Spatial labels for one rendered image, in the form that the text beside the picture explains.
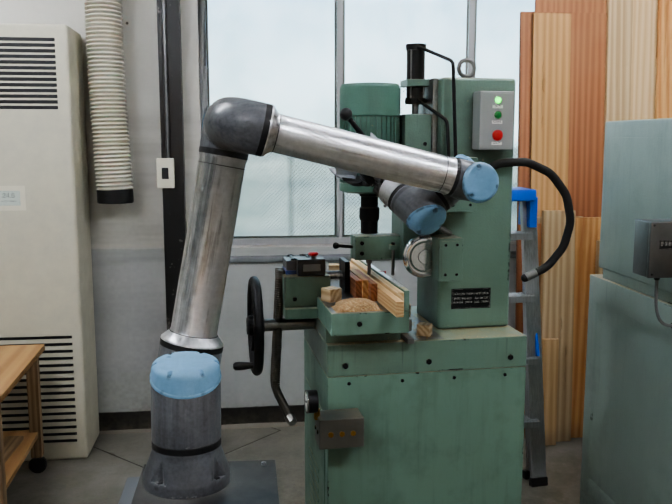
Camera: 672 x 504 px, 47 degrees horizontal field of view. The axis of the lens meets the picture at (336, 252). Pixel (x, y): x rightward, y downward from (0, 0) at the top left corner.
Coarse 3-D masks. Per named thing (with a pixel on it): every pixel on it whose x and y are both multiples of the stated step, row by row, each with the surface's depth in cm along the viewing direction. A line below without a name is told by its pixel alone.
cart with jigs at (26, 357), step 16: (0, 352) 302; (16, 352) 302; (32, 352) 302; (0, 368) 281; (16, 368) 281; (32, 368) 309; (0, 384) 262; (32, 384) 310; (0, 400) 251; (32, 400) 311; (0, 416) 257; (32, 416) 312; (0, 432) 256; (16, 432) 312; (32, 432) 312; (0, 448) 256; (16, 448) 296; (32, 448) 313; (0, 464) 256; (16, 464) 282; (32, 464) 315; (0, 480) 257; (0, 496) 258
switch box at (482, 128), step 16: (480, 96) 212; (496, 96) 212; (512, 96) 213; (480, 112) 212; (512, 112) 214; (480, 128) 213; (496, 128) 214; (512, 128) 215; (480, 144) 214; (512, 144) 215
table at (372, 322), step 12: (288, 312) 220; (300, 312) 221; (312, 312) 222; (324, 312) 211; (348, 312) 203; (360, 312) 203; (372, 312) 203; (384, 312) 204; (408, 312) 205; (324, 324) 212; (336, 324) 202; (348, 324) 202; (360, 324) 202; (372, 324) 203; (384, 324) 204; (396, 324) 205; (408, 324) 205
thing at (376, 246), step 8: (352, 240) 228; (360, 240) 225; (368, 240) 226; (376, 240) 226; (384, 240) 226; (392, 240) 227; (360, 248) 225; (368, 248) 226; (376, 248) 226; (384, 248) 227; (352, 256) 229; (360, 256) 226; (368, 256) 226; (376, 256) 227; (384, 256) 227
